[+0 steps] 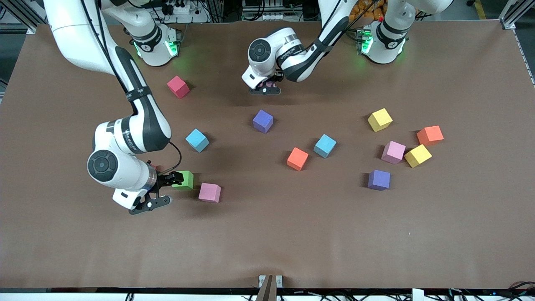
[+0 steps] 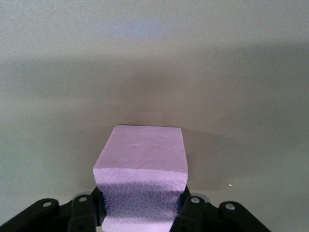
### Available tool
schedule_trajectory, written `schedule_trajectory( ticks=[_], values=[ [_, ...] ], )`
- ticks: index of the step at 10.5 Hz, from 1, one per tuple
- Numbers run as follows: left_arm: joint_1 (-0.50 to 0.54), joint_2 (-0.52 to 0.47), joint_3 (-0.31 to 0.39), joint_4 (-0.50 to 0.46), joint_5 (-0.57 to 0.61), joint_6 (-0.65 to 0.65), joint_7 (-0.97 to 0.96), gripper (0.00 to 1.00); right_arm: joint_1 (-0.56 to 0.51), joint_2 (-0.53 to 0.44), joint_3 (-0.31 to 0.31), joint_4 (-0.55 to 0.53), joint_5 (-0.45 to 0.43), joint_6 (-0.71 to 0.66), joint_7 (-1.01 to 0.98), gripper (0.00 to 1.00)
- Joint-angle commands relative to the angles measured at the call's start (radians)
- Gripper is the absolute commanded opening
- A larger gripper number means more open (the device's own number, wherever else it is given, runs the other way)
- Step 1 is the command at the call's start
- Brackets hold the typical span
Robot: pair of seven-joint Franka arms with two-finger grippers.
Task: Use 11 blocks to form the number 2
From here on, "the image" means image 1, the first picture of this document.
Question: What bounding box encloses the green foam cube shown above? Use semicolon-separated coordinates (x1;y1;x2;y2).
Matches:
172;170;194;190

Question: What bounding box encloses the aluminium frame profile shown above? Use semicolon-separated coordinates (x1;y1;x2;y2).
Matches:
0;0;51;35
499;0;535;30

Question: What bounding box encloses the orange foam cube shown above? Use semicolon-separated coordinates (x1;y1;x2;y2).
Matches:
287;147;309;171
417;125;444;146

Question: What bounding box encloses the metal mounting bracket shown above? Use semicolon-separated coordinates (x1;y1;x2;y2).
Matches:
258;275;283;288

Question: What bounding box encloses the white equipment box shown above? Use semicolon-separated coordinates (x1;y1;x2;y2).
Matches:
242;0;285;21

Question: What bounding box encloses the blue foam cube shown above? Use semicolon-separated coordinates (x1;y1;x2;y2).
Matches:
313;134;337;159
185;128;210;153

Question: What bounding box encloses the bag of orange objects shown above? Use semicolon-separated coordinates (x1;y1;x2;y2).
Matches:
351;0;386;22

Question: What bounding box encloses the purple foam cube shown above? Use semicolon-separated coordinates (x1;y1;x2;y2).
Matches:
252;110;274;134
368;169;391;191

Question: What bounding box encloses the grey camera pole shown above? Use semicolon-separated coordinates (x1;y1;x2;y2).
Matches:
256;275;275;301

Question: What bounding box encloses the white power strip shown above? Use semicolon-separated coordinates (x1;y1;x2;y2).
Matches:
161;0;209;23

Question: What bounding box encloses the yellow foam cube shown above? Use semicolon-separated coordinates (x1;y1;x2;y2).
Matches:
404;144;433;168
367;108;393;133

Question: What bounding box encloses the brown paper table cover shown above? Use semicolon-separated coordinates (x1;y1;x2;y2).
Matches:
0;21;535;289

